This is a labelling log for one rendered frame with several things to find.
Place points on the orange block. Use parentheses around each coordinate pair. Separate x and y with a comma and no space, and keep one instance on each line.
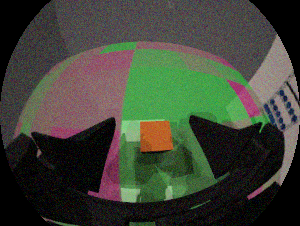
(155,137)

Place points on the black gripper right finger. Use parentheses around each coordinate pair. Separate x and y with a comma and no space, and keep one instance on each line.
(221,144)

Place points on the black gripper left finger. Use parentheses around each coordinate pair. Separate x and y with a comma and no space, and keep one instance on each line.
(84,155)

